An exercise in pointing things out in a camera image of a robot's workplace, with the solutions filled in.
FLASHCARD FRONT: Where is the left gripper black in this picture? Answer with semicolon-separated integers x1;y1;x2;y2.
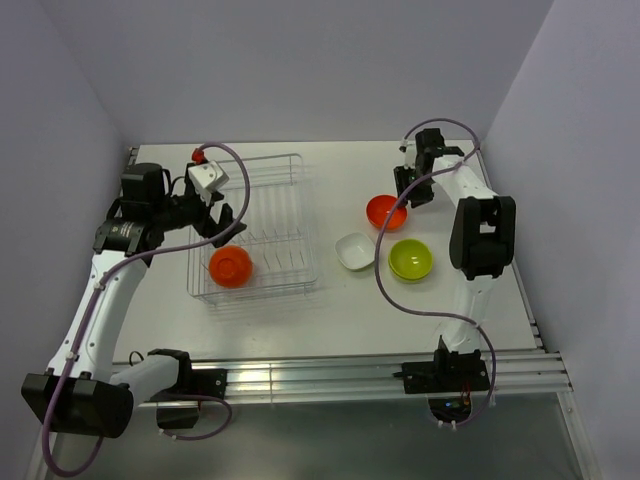
152;182;246;247

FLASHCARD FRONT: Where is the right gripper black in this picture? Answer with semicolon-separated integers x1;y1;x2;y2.
394;163;435;210

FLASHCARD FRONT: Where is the orange bowl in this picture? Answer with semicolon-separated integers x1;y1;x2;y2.
365;194;408;231
208;245;253;288

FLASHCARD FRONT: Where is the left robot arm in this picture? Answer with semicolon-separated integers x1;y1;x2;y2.
21;160;245;438

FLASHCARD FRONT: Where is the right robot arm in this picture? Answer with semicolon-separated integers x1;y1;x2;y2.
394;128;516;354

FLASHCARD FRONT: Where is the green bowl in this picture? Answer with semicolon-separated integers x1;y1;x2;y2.
388;239;434;282

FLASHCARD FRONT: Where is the white square bowl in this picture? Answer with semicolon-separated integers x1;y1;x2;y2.
334;232;375;271

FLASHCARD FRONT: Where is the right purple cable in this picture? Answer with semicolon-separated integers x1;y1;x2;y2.
373;116;498;427

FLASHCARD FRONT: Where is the purple cable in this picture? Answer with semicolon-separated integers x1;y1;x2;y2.
373;116;498;427
41;141;251;476

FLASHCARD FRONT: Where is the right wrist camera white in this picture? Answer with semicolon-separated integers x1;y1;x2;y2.
399;140;417;168

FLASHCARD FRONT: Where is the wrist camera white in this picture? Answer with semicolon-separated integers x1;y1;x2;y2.
187;149;229;201
399;140;417;168

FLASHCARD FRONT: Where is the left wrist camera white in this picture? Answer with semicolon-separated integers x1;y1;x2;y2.
187;149;229;201

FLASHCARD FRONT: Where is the wire dish rack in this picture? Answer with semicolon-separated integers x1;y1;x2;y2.
187;153;318;305

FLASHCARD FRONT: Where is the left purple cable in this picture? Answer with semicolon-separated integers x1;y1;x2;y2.
41;141;251;476

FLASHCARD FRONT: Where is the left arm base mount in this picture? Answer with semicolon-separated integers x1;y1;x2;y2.
161;368;228;399

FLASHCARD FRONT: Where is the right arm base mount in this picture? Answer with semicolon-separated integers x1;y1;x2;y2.
393;348;490;394

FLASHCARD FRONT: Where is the black box under rail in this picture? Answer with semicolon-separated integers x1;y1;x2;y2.
156;406;200;431

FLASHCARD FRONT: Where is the aluminium rail front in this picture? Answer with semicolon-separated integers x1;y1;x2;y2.
47;349;574;409

